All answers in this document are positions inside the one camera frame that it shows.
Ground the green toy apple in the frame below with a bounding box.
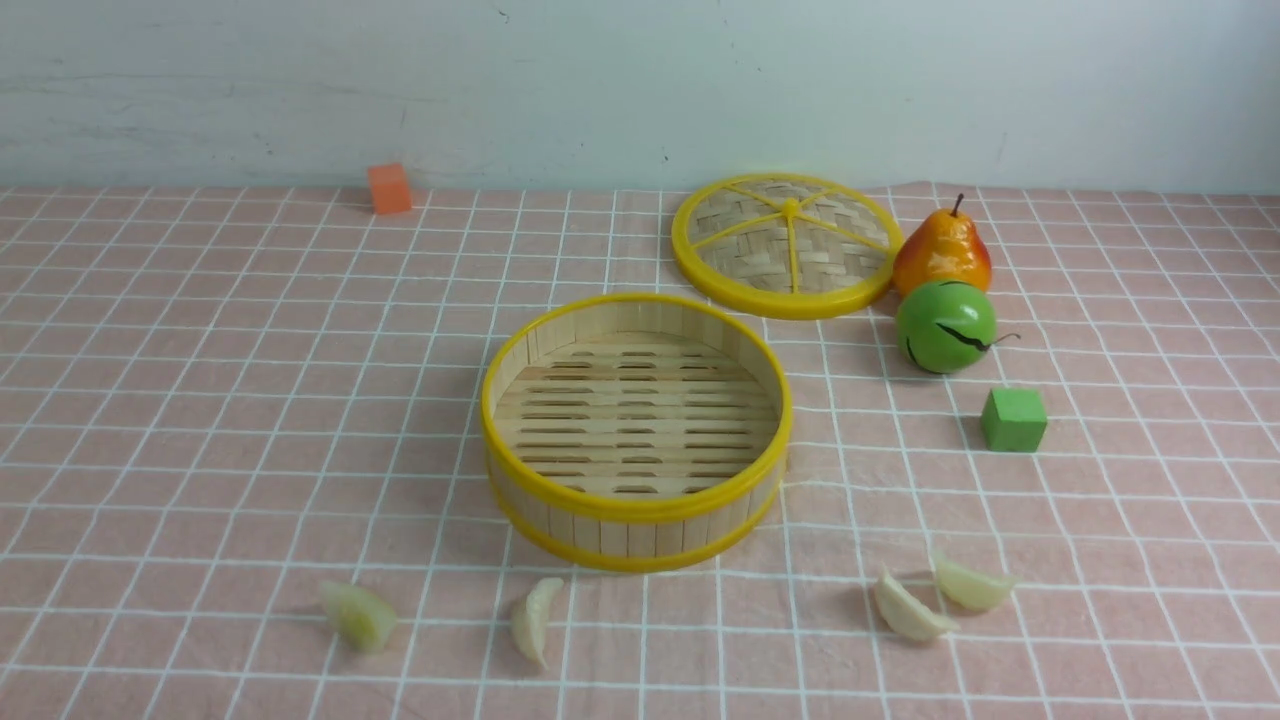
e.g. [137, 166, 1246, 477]
[895, 279, 1021, 375]

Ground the bamboo steamer lid yellow rim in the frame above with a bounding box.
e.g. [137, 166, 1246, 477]
[669, 173, 905, 322]

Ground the orange yellow toy pear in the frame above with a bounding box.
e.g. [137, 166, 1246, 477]
[892, 193, 993, 297]

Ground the white dumpling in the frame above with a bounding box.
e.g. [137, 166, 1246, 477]
[931, 553, 1019, 612]
[873, 568, 960, 643]
[509, 577, 564, 670]

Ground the bamboo steamer tray yellow rim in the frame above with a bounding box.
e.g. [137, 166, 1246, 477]
[479, 293, 794, 573]

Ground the orange foam cube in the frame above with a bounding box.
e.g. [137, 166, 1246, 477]
[366, 161, 413, 215]

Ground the green foam cube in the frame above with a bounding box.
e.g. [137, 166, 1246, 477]
[980, 387, 1050, 454]

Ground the greenish dumpling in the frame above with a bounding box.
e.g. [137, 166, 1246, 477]
[319, 582, 398, 653]

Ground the pink checked tablecloth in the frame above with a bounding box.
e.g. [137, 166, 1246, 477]
[1, 187, 1279, 719]

